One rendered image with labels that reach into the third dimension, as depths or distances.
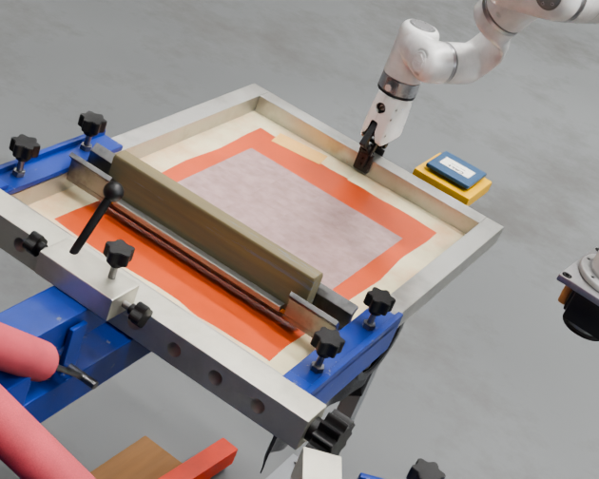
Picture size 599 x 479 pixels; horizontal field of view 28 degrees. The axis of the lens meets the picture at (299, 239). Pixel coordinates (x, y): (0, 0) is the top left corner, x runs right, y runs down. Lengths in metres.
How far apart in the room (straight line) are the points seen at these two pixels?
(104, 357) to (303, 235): 0.50
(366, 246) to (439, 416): 1.42
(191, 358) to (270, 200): 0.60
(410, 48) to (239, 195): 0.40
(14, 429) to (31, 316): 0.37
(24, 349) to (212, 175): 0.84
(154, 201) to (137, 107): 2.58
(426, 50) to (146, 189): 0.58
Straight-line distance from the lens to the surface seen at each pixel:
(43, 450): 1.19
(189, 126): 2.19
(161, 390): 3.12
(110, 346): 1.70
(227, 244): 1.79
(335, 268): 1.98
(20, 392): 1.42
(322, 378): 1.63
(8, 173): 1.86
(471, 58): 2.17
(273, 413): 1.52
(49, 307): 1.54
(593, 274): 1.88
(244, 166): 2.17
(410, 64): 2.16
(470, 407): 3.53
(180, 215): 1.82
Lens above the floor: 1.96
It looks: 30 degrees down
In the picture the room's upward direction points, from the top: 21 degrees clockwise
